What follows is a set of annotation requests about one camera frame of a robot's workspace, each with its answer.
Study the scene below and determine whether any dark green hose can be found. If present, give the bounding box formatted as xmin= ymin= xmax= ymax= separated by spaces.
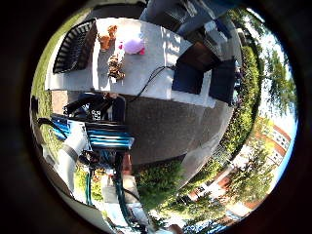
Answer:
xmin=112 ymin=151 xmax=145 ymax=230

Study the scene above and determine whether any thin black table cable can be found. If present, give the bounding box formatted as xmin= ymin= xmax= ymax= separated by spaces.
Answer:
xmin=126 ymin=64 xmax=178 ymax=103

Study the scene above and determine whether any brown striped plush toy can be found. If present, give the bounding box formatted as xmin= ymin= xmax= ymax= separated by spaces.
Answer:
xmin=106 ymin=54 xmax=126 ymax=81

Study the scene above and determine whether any orange plush dog toy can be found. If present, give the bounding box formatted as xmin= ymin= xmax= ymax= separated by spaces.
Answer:
xmin=97 ymin=24 xmax=119 ymax=52

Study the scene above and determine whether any red brick building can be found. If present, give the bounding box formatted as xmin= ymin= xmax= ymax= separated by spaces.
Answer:
xmin=256 ymin=123 xmax=292 ymax=157

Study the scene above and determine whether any pink round plush toy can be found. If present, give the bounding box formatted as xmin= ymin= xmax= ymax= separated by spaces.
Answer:
xmin=118 ymin=36 xmax=146 ymax=57

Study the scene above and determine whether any black plastic slatted basket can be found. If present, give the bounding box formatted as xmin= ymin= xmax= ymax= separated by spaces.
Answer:
xmin=53 ymin=19 xmax=98 ymax=74

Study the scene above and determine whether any black controller box with tag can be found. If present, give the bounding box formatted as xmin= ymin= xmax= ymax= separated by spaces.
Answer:
xmin=62 ymin=92 xmax=128 ymax=123

